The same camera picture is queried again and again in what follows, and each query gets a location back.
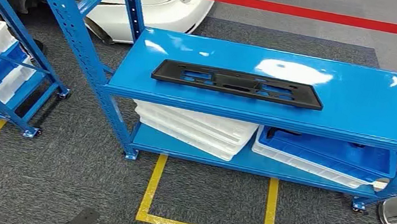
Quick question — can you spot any black plastic plate bracket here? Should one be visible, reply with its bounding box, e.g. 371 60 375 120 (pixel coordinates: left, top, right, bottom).
149 57 327 112

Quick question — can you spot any blue metal shelf rack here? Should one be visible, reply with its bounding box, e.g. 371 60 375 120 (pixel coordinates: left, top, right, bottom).
0 0 397 219
0 0 83 144

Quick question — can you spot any blue plastic bin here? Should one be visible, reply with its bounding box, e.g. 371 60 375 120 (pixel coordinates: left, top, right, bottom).
0 41 29 96
254 125 397 188

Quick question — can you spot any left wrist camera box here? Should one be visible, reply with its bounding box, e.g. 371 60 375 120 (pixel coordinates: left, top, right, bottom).
60 204 101 224

